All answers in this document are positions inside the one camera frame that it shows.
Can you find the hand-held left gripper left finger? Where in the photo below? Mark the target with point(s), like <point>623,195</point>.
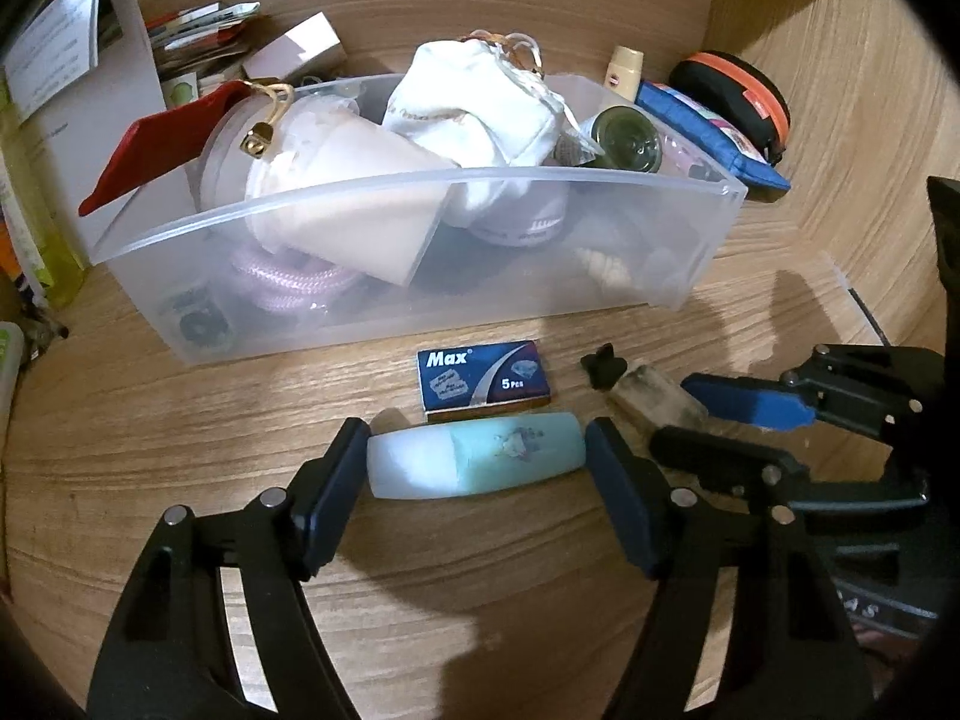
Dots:
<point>330,504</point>

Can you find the translucent plastic jar with lid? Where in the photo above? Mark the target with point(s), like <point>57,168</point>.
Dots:
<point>352,157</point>

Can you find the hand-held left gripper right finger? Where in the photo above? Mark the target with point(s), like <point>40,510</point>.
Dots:
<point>622,496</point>

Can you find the blue razor blade box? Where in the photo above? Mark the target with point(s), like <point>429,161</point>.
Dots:
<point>484,379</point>

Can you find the yellow-green spray bottle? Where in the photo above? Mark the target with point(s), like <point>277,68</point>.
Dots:
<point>60,270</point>

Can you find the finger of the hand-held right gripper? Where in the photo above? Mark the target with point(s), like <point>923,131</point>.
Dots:
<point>750,401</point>
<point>720,457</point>

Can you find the small white cardboard box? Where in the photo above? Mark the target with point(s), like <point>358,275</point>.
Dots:
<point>300,45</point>

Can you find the small black plastic clip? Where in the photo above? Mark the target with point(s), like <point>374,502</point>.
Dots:
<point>602,367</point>

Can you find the small clear black-capped bottle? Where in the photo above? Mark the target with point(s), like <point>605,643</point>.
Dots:
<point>652,397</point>

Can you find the pale blue plastic case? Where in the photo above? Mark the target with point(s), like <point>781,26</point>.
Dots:
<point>480,454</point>

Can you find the green glass jar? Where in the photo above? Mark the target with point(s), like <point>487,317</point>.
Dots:
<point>622,136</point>

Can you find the small packet with black disc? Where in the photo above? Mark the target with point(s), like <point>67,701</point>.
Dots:
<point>199,319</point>

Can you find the cream lotion tube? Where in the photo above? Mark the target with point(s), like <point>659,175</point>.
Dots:
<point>624,71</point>

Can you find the wooden desktop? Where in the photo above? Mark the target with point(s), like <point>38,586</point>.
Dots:
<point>225,420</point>

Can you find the folded white handwritten paper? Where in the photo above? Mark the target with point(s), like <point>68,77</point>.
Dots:
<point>60,37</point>

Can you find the stack of cards and packets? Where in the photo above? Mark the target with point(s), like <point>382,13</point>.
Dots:
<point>202,37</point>

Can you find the blue zip pouch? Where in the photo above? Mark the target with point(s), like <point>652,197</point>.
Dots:
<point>697,120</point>

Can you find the orange box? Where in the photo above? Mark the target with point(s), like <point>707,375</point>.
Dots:
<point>7,251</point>

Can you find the black and orange round case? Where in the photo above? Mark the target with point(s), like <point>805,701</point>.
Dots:
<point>735,82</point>

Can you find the clear plastic storage bin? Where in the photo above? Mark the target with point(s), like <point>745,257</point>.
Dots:
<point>525,240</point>

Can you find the white paper sheet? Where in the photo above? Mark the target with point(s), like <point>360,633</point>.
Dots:
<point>131,67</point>

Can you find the red pouch with gold bell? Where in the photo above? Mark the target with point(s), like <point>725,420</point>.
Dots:
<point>157,142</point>

